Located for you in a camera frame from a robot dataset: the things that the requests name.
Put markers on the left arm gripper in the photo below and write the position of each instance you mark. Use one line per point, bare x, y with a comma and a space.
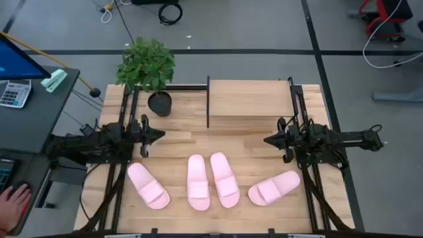
144, 145

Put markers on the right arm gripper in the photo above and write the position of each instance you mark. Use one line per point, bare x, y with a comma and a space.
286, 153

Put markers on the pink slide sandal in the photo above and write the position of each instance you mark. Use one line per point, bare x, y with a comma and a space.
198, 185
224, 180
274, 188
148, 186

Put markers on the wooden shelf with black legs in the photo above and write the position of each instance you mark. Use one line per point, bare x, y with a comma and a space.
248, 99

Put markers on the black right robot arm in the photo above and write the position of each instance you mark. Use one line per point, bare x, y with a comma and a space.
350, 137

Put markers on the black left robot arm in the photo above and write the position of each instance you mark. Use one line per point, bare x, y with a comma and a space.
99, 142

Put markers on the yellow rod with black foot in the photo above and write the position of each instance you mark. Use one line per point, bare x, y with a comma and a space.
95, 92

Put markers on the green plant in black pot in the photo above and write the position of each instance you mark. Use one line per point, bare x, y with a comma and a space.
145, 63

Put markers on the mint green stapler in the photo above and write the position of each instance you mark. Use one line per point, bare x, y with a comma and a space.
54, 80

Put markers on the dark grey desk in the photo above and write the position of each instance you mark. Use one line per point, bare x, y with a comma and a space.
33, 125

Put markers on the grey table foot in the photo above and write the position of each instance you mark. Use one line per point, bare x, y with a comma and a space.
396, 96

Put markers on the grey desk calculator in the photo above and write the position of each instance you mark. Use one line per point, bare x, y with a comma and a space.
15, 94

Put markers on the black keyboard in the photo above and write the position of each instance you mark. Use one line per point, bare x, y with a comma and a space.
5, 175

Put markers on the computer monitor with blue screen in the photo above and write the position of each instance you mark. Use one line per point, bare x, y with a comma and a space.
16, 63

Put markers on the person's hand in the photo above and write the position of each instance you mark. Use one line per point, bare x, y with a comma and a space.
13, 208

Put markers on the grey chair base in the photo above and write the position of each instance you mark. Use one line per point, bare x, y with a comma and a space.
413, 57

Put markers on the red and black cart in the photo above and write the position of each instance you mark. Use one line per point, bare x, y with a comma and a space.
396, 10

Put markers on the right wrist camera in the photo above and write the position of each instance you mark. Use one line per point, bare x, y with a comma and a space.
292, 140

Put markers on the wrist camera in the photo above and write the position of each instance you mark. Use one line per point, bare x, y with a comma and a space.
292, 140
135, 133

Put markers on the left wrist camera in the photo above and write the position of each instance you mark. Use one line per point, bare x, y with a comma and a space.
135, 133

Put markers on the black metal table frame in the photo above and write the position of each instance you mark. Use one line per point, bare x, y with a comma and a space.
191, 87

